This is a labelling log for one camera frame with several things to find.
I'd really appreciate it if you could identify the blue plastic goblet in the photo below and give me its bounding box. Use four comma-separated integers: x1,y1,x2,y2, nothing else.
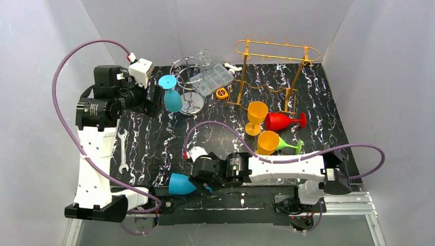
158,75,183,113
168,173,212,195

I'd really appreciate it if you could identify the blue plastic goblet back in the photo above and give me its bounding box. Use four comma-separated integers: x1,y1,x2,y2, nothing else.
168,173,212,195

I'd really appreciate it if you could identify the chrome spiral glass rack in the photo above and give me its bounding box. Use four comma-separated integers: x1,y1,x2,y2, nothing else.
169,56,206,117

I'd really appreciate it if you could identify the clear glass wine glass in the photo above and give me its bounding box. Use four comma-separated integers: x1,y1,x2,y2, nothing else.
197,49,214,81

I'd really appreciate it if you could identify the green plastic goblet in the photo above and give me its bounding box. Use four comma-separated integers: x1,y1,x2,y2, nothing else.
276,137,303,155

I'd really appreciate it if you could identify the red plastic goblet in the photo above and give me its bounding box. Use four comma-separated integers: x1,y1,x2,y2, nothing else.
265,112,307,131

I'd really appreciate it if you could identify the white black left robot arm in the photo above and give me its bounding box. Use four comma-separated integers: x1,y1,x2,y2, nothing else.
64,64,163,222

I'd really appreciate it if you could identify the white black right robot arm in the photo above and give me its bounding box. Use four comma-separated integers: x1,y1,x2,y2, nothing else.
185,147,352,205

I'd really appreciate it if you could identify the clear plastic parts box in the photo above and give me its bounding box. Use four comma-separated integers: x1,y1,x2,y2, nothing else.
190,64,236,97

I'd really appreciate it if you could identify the silver open-end wrench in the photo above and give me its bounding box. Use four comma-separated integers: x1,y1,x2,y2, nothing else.
118,129,129,174

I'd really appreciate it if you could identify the yellow tape measure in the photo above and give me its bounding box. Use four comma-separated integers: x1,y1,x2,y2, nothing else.
215,88,229,100

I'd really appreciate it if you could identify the orange plastic goblet near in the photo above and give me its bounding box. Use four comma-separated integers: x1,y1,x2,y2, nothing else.
255,131,280,155

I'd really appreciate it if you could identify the orange plastic goblet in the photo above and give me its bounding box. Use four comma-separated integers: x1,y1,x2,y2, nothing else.
245,101,269,136
255,131,280,155

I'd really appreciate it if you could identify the orange plastic goblet far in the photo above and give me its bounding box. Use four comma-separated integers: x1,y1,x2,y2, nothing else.
245,101,269,136

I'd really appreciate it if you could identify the white small tool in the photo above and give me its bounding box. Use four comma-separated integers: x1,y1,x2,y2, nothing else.
223,63,243,75

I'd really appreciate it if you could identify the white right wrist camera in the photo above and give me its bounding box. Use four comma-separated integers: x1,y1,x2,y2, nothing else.
183,147,208,163

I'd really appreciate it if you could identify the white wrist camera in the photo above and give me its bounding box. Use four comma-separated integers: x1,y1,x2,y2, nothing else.
183,147,208,163
127,53,154,88

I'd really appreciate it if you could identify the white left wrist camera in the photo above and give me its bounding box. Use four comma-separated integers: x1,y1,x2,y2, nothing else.
127,53,154,88

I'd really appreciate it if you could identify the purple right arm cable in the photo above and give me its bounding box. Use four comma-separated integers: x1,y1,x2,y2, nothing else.
183,121,386,233

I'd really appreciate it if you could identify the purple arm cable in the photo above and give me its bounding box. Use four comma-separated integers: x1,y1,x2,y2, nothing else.
183,121,386,233
52,39,161,236

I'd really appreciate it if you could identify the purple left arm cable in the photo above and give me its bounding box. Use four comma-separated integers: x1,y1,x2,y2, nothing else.
52,39,161,236

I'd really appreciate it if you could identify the gold wire glass rack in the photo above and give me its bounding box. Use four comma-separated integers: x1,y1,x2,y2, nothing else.
226,35,322,117

